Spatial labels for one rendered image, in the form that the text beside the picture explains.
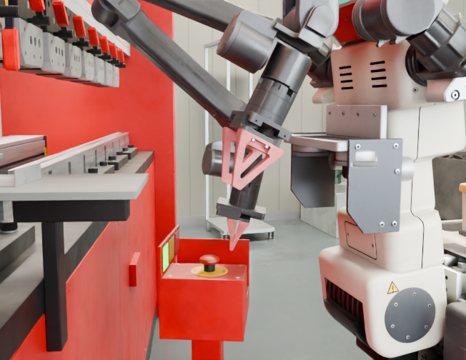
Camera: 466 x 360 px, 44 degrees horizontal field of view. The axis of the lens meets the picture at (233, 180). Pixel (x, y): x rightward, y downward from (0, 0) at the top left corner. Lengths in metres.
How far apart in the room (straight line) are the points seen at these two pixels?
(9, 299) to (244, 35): 0.44
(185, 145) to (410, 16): 4.50
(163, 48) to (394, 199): 0.52
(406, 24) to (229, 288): 0.56
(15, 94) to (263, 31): 2.34
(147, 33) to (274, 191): 4.49
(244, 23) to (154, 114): 2.15
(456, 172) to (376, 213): 4.29
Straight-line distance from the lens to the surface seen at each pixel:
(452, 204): 5.32
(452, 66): 0.91
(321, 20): 0.79
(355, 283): 1.09
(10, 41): 0.95
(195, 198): 5.34
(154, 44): 1.14
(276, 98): 0.78
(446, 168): 5.34
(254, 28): 0.79
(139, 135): 2.92
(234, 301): 1.09
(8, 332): 0.67
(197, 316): 1.10
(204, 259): 1.11
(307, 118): 5.61
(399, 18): 0.84
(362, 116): 1.06
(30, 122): 3.02
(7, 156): 1.91
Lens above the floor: 1.10
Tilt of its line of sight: 7 degrees down
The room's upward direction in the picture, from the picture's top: straight up
